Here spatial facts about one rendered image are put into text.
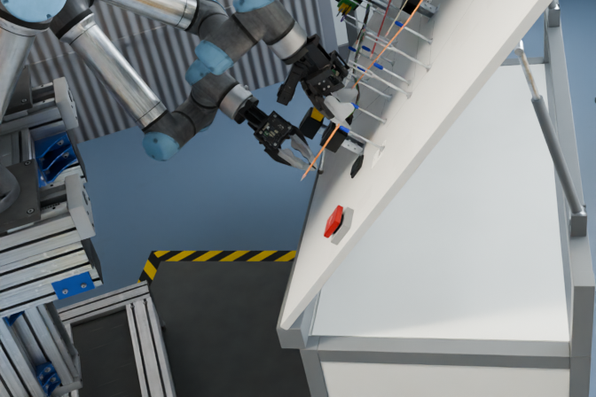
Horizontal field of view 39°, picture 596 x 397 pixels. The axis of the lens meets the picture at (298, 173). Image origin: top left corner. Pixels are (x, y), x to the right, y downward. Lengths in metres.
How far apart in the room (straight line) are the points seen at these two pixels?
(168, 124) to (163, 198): 1.85
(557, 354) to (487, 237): 0.38
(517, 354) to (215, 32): 0.89
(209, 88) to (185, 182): 1.91
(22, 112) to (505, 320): 1.33
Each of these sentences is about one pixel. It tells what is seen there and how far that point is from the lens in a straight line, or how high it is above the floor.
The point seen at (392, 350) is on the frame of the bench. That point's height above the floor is 0.80.
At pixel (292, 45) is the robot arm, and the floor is 1.39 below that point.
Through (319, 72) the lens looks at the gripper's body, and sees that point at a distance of 1.72.
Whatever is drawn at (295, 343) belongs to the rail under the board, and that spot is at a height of 0.82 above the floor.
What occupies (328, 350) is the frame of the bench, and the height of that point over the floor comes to 0.80.
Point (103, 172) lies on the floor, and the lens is 4.04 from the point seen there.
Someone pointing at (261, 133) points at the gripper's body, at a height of 1.15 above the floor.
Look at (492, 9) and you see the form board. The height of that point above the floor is 1.50.
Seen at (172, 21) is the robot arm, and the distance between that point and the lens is 1.77.
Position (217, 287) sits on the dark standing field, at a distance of 3.23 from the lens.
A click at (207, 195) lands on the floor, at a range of 3.68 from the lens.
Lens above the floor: 2.18
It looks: 36 degrees down
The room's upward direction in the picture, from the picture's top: 12 degrees counter-clockwise
